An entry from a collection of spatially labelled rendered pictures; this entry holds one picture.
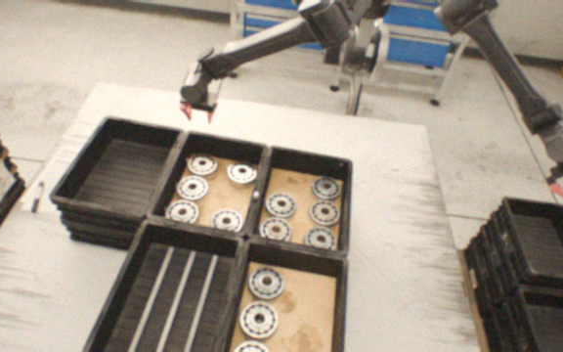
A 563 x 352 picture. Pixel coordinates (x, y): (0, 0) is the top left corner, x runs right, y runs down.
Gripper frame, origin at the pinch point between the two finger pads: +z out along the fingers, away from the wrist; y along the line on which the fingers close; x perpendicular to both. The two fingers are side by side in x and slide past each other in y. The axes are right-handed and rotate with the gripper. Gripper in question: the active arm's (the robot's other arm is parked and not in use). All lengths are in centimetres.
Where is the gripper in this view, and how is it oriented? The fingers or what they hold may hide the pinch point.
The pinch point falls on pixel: (199, 119)
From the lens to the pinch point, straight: 133.1
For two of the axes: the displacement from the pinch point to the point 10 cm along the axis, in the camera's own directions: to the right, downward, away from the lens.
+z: -1.1, 6.7, 7.3
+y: 9.8, 1.8, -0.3
